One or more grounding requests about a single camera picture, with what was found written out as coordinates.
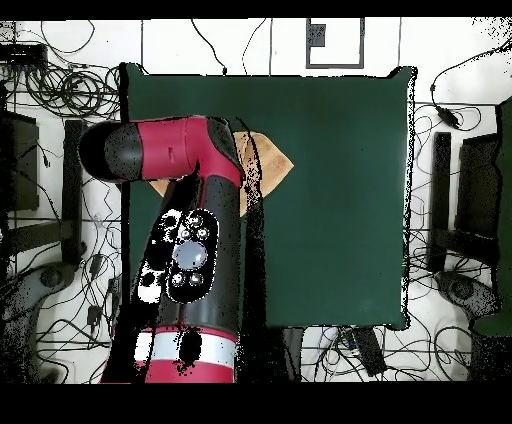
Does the orange terry towel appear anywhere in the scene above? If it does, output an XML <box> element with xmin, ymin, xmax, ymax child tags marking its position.
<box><xmin>147</xmin><ymin>131</ymin><xmax>295</xmax><ymax>219</ymax></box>

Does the dark green tablecloth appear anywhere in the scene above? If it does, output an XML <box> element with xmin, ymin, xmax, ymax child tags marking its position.
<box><xmin>119</xmin><ymin>62</ymin><xmax>419</xmax><ymax>331</ymax></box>

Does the black power strip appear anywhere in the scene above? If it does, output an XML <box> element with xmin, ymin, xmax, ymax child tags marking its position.
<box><xmin>0</xmin><ymin>42</ymin><xmax>48</xmax><ymax>65</ymax></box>
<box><xmin>106</xmin><ymin>275</ymin><xmax>121</xmax><ymax>321</ymax></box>

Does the black power brick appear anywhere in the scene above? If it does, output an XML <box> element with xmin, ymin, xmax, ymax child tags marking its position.
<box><xmin>351</xmin><ymin>327</ymin><xmax>388</xmax><ymax>377</ymax></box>

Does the black stand bar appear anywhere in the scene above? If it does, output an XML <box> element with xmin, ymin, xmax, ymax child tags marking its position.
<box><xmin>60</xmin><ymin>118</ymin><xmax>87</xmax><ymax>266</ymax></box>
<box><xmin>426</xmin><ymin>131</ymin><xmax>452</xmax><ymax>273</ymax></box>

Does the black box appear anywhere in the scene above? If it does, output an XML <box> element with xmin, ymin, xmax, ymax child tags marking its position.
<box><xmin>0</xmin><ymin>109</ymin><xmax>41</xmax><ymax>213</ymax></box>
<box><xmin>454</xmin><ymin>132</ymin><xmax>501</xmax><ymax>241</ymax></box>

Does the dark green fabric panel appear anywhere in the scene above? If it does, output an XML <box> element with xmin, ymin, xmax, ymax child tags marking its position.
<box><xmin>475</xmin><ymin>95</ymin><xmax>512</xmax><ymax>337</ymax></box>

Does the black cable with plug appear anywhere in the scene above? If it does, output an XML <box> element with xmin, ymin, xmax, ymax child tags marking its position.
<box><xmin>189</xmin><ymin>17</ymin><xmax>229</xmax><ymax>77</ymax></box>

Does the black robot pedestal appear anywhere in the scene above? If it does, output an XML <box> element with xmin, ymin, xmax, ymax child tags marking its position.
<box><xmin>239</xmin><ymin>326</ymin><xmax>305</xmax><ymax>383</ymax></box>

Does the grey square frame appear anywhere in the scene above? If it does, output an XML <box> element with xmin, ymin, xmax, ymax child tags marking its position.
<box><xmin>305</xmin><ymin>17</ymin><xmax>366</xmax><ymax>70</ymax></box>

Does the black cable coil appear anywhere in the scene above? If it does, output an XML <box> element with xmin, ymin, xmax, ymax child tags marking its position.
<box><xmin>23</xmin><ymin>63</ymin><xmax>121</xmax><ymax>121</ymax></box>

